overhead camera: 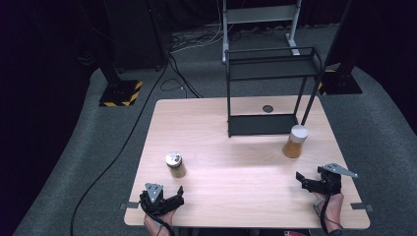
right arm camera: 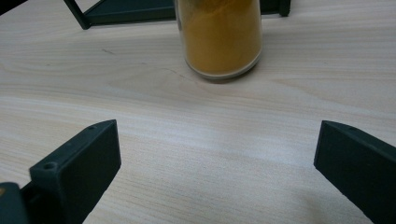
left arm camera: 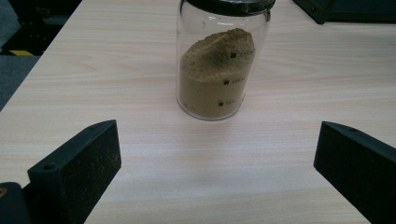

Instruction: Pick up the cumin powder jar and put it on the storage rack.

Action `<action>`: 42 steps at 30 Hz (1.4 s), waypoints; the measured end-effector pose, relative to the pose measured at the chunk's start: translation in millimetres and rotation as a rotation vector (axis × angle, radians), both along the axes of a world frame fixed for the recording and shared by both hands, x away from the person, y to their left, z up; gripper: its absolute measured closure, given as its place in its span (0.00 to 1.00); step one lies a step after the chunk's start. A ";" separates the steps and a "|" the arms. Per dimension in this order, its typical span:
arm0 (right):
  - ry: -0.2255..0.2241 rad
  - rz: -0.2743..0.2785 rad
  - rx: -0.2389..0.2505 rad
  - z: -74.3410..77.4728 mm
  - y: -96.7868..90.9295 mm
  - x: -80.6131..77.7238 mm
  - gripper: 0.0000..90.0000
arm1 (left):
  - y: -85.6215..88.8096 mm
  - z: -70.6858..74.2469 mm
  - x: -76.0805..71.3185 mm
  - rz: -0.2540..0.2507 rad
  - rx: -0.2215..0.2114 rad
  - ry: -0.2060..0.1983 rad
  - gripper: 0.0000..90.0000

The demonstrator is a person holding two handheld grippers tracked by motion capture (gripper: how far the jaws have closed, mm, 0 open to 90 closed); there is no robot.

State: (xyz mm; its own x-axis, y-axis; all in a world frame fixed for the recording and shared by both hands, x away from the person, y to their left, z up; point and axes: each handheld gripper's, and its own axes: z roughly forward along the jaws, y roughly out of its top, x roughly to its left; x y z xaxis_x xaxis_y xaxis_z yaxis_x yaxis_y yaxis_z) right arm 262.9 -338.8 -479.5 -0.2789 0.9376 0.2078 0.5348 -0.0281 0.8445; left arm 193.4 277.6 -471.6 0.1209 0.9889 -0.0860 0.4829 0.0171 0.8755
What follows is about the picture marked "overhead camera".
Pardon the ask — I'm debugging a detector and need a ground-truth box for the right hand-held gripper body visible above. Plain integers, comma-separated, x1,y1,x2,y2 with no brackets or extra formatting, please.
309,162,359,196

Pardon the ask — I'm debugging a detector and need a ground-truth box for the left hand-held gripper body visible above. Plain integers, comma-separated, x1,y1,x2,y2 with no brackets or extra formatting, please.
139,182,176,216

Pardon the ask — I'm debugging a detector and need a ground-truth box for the silver lid spice jar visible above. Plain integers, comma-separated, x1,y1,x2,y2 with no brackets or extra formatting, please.
164,150,188,179

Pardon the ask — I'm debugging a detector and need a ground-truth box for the white lid orange jar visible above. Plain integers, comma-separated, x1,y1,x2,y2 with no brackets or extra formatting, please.
282,124,310,159

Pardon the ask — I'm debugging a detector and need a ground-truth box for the black metal shelf rack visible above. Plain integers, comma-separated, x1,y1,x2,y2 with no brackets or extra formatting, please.
225,46,324,138

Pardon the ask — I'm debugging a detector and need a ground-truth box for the person's left hand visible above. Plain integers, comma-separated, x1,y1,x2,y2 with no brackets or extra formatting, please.
143,209,176,236

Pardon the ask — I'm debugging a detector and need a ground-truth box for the person's right hand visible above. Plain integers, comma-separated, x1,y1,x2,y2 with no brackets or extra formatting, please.
314,191,344,232

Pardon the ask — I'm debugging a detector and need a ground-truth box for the grey tape strip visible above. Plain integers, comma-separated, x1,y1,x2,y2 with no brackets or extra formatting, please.
349,202,375,212
119,201,141,211

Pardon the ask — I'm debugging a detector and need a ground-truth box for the black cabinet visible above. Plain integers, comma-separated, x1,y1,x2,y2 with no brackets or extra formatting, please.
107,0,172,72

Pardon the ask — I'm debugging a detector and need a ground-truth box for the grey metal stand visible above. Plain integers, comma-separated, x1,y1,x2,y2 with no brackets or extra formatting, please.
221,0,303,63

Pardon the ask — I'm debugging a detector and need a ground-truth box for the left hand-held gripper cable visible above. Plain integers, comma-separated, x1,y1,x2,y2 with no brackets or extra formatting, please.
141,205,176,236

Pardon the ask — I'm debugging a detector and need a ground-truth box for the hand-held gripper cable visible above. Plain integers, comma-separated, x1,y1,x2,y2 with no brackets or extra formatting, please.
318,193,332,235
141,205,176,236

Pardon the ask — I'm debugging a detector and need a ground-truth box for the right hand-held gripper cable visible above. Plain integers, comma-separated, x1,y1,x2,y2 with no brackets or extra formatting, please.
318,193,332,235

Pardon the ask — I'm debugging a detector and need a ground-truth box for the long black floor cable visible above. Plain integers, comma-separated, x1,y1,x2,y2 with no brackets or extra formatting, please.
70,58,171,236

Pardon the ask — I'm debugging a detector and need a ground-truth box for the thin looped black cable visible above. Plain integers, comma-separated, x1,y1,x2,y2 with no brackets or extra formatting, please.
159,53,204,99

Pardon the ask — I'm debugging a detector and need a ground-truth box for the bundle of floor cables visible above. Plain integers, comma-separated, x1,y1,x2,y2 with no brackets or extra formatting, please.
169,28,227,54

